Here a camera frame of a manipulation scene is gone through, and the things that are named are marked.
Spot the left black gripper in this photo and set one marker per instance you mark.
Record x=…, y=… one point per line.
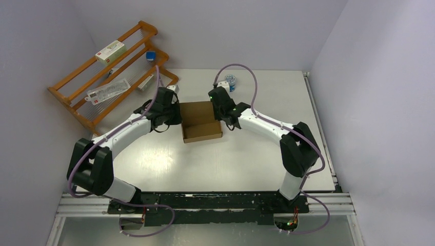
x=175, y=103

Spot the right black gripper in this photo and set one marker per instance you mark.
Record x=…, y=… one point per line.
x=216, y=116

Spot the brown cardboard box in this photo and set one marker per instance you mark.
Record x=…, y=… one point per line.
x=198, y=122

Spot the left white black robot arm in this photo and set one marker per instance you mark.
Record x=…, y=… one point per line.
x=91, y=164

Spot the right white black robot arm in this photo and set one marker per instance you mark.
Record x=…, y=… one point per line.
x=299, y=150

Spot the small grey white box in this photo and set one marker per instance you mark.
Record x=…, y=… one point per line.
x=144, y=84

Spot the green white carton box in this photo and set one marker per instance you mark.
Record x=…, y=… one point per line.
x=111, y=52

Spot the blue white round jar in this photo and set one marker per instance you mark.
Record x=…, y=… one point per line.
x=231, y=80

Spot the small blue cube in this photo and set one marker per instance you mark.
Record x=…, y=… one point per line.
x=150, y=56

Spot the clear plastic packet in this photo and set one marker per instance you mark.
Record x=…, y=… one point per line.
x=108, y=91

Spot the orange wooden rack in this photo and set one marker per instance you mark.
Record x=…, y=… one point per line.
x=132, y=65

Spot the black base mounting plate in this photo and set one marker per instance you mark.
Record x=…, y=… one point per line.
x=211, y=207

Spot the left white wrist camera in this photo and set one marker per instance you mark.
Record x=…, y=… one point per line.
x=174, y=88

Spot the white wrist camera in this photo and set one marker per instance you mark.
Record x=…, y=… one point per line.
x=224, y=84
x=174, y=88

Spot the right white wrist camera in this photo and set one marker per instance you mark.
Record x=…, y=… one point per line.
x=224, y=84

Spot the aluminium frame rails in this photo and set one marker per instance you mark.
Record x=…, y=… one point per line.
x=329, y=201

